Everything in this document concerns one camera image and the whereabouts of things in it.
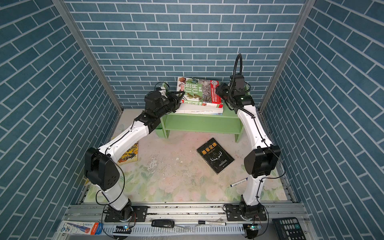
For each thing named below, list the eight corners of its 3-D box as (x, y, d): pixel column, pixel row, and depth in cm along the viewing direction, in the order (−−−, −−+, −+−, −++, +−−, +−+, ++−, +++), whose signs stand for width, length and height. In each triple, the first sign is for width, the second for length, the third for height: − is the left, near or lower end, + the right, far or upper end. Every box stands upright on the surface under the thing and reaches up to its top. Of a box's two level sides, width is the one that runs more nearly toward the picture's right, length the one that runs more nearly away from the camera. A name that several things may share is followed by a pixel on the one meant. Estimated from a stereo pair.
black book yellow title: (216, 175, 89) (217, 173, 87) (196, 150, 100) (196, 148, 98) (234, 160, 95) (235, 159, 93) (213, 138, 106) (213, 136, 104)
